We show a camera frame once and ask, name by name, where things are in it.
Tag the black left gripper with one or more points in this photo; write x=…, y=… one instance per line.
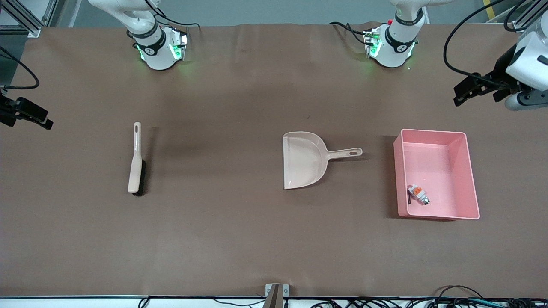
x=501, y=73

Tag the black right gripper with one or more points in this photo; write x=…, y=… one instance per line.
x=9, y=112

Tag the beige brush with black bristles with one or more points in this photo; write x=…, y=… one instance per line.
x=135, y=171

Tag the white switch with green part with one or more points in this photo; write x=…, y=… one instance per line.
x=417, y=192

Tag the beige plastic dustpan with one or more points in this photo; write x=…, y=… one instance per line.
x=302, y=162

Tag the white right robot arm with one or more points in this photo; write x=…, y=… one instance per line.
x=154, y=51

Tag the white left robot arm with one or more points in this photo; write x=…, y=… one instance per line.
x=396, y=47

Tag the pink plastic bin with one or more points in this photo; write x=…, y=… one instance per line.
x=445, y=162

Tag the metal base connector plate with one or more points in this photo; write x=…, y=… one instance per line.
x=182, y=42
x=370, y=40

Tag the brown table cover mat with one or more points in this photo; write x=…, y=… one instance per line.
x=257, y=239

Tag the aluminium frame profile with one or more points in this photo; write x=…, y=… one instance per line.
x=32, y=30
x=524, y=19

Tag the grey metal bracket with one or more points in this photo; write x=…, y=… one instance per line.
x=276, y=295

